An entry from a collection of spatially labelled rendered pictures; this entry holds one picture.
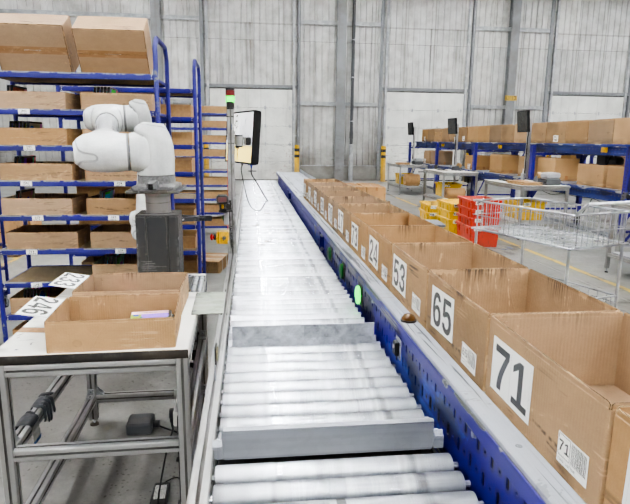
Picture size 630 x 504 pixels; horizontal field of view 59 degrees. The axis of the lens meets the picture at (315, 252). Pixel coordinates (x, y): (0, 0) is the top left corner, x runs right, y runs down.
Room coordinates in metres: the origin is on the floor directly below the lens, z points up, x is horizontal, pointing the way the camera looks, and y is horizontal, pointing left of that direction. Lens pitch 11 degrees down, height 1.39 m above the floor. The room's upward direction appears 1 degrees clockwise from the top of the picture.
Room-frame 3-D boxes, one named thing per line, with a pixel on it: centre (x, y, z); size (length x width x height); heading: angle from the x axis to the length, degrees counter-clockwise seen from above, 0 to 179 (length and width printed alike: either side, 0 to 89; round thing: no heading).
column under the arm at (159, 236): (2.40, 0.68, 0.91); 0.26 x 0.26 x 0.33; 8
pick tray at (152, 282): (2.07, 0.70, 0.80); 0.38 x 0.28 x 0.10; 97
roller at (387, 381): (1.41, 0.00, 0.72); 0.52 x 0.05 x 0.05; 97
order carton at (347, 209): (2.86, -0.29, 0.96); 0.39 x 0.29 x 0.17; 7
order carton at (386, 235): (2.07, -0.38, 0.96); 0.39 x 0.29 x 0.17; 7
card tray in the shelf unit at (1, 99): (3.37, 1.63, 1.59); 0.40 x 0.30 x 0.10; 95
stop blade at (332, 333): (1.70, 0.03, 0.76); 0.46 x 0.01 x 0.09; 97
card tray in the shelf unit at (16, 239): (3.38, 1.63, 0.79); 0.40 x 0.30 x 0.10; 98
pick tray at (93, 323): (1.75, 0.64, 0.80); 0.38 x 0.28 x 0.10; 100
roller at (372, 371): (1.48, 0.01, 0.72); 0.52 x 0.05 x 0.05; 97
